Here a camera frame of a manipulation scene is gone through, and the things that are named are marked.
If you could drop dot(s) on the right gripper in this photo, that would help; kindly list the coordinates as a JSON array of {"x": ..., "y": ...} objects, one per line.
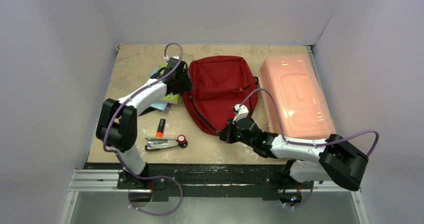
[{"x": 230, "y": 132}]

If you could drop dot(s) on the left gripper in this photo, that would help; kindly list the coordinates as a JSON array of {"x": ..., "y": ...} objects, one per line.
[{"x": 187, "y": 86}]

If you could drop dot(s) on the green storey treehouse book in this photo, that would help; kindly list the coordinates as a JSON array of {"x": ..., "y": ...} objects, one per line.
[{"x": 172, "y": 98}]

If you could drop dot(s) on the light blue book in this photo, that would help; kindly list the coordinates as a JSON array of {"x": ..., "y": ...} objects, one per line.
[{"x": 162, "y": 103}]

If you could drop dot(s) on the red backpack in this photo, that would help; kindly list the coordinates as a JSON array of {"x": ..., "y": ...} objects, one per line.
[{"x": 218, "y": 84}]

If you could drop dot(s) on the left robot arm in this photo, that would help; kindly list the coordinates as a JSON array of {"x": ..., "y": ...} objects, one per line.
[{"x": 118, "y": 120}]

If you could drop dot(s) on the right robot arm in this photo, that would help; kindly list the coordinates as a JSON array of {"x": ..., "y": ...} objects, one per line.
[{"x": 329, "y": 159}]

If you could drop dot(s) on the orange highlighter marker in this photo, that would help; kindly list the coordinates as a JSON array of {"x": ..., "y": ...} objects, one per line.
[{"x": 160, "y": 128}]

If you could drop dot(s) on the pink plastic storage box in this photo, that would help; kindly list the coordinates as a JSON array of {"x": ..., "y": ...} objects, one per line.
[{"x": 294, "y": 102}]

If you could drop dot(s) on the silver black stapler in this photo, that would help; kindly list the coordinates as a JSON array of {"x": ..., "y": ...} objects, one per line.
[{"x": 158, "y": 143}]

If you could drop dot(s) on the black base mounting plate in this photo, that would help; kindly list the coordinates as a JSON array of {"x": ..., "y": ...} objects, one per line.
[{"x": 266, "y": 181}]

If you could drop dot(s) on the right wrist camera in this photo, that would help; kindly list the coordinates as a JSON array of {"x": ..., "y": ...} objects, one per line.
[{"x": 240, "y": 111}]

